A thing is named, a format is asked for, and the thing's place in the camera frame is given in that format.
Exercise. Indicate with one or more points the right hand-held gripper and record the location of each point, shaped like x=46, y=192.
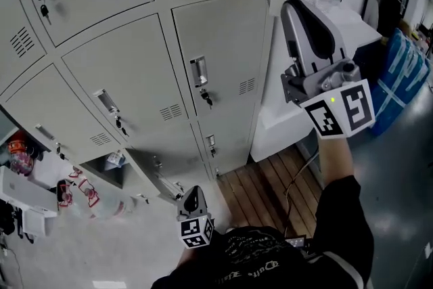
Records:
x=355, y=105

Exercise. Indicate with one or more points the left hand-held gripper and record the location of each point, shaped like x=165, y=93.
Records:
x=196, y=230

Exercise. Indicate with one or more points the grey metal locker cabinet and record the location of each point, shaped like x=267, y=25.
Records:
x=118, y=61

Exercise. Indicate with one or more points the person's right forearm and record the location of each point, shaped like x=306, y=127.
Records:
x=335, y=159

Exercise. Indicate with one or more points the person's left forearm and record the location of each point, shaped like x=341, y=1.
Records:
x=187, y=255

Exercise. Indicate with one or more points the wooden slat pallet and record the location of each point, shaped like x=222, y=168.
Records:
x=257, y=193

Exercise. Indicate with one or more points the white boxy appliance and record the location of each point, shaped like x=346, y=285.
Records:
x=274, y=111

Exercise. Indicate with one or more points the blue white packet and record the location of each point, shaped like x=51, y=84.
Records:
x=115, y=158

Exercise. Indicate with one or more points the person's black t-shirt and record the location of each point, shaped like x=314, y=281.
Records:
x=264, y=264

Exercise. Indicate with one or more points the blue wrapped bundle white tape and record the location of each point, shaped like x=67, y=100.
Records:
x=399, y=84

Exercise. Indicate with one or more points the small black screen device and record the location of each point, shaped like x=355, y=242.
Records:
x=296, y=243

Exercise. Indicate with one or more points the white water dispenser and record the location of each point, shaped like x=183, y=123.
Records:
x=27, y=196

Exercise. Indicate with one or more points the colourful patterned backpack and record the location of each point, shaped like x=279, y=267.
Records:
x=22, y=164

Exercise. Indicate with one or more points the black office chair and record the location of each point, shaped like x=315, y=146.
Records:
x=13, y=220

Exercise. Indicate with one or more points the orange black bag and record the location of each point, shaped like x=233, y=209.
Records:
x=17, y=146

